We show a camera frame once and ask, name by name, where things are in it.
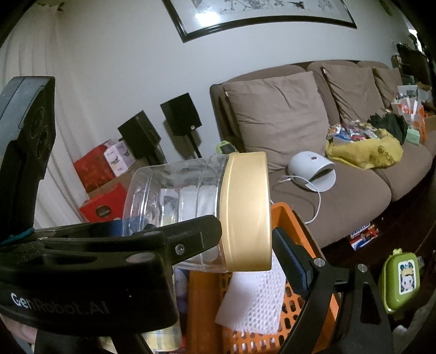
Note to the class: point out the white curtain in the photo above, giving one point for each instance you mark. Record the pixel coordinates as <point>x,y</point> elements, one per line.
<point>68,119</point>

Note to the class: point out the black framed ink painting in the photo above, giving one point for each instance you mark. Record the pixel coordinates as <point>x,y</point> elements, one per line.
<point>259,17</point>

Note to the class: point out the black speaker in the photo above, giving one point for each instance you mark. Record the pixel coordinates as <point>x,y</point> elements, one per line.
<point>180,114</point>
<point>138,134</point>

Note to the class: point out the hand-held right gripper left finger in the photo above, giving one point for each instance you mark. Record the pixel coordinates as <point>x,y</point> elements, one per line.
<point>85,347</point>

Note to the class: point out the orange plastic basket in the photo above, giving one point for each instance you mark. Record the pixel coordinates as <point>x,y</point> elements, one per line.
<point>201,306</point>

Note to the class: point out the yellow cloth bag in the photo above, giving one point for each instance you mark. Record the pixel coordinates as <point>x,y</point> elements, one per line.
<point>368,155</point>

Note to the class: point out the medium brown sofa cushion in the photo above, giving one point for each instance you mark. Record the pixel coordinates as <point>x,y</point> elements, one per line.
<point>354,95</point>

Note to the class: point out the red white blue snack box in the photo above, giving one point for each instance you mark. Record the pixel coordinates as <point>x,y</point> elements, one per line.
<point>363,236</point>

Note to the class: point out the clear plastic jar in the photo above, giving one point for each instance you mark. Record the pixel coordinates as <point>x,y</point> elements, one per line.
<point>163,183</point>

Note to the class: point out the black cloth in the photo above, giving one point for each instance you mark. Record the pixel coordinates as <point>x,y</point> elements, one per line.
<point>388,127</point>

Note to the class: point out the dark wooden furniture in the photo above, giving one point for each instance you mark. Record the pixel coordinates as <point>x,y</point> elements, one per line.
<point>414,64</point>

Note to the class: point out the red gold-print gift box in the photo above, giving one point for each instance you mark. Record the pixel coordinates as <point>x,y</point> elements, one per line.
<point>92,170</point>

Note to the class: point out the beige cloth bundle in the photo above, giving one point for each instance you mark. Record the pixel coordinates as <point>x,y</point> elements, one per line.
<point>412,333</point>

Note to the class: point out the yellow plaid tablecloth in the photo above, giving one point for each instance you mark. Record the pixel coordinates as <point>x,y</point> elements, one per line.
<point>163,340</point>

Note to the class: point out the brown cardboard box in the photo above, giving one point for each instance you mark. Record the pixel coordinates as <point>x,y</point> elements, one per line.
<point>112,185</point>

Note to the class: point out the red gift box oval label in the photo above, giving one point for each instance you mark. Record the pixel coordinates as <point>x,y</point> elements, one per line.
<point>105,204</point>

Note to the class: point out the black speaker stand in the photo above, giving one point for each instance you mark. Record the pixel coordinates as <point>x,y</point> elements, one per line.
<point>194,146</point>
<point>158,157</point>

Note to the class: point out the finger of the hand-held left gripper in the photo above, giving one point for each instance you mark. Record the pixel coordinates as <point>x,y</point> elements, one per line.
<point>190,235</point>
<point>117,228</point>

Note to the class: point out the large brown sofa cushion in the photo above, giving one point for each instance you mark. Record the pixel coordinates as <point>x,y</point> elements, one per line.
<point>272,119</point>

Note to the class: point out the small brown sofa cushion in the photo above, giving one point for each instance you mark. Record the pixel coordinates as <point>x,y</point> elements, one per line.
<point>386,85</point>

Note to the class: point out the green cartoon sticker lunch box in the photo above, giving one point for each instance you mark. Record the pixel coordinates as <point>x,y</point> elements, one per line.
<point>398,282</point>

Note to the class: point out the green black power station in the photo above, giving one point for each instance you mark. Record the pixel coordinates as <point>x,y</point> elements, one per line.
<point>226,148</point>

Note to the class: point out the pink white box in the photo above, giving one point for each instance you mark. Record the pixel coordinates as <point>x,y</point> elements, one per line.
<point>119,158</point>

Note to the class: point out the pile of snack packets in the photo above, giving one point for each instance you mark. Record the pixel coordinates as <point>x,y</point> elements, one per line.
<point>354,132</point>

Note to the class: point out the brown sofa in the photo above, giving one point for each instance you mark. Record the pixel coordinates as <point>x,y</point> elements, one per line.
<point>340,211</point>

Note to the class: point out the white dome lamp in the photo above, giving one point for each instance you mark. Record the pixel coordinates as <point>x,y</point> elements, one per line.
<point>311,170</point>

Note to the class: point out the white foam net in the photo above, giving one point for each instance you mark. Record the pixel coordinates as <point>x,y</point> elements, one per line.
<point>259,299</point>

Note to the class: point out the mint green box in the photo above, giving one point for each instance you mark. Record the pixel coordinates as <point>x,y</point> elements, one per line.
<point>414,136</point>

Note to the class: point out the orange white paper bag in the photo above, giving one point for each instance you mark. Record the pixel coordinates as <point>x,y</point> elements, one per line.
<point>410,117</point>

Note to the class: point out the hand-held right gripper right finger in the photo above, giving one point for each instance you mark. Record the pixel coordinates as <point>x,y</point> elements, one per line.
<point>289,262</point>

